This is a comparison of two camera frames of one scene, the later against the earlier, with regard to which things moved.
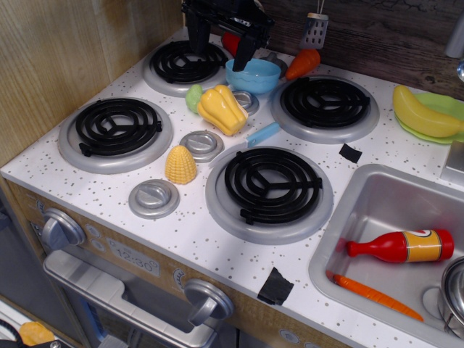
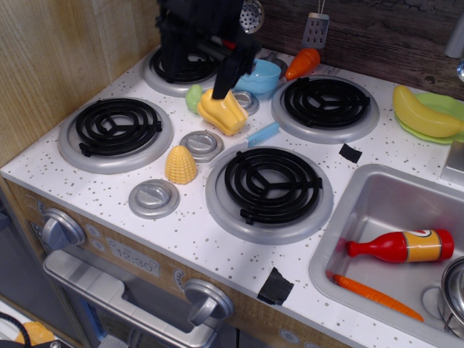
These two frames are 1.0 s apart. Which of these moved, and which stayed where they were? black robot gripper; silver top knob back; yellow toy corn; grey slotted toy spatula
Moved: black robot gripper
Stayed: grey slotted toy spatula; silver top knob back; yellow toy corn
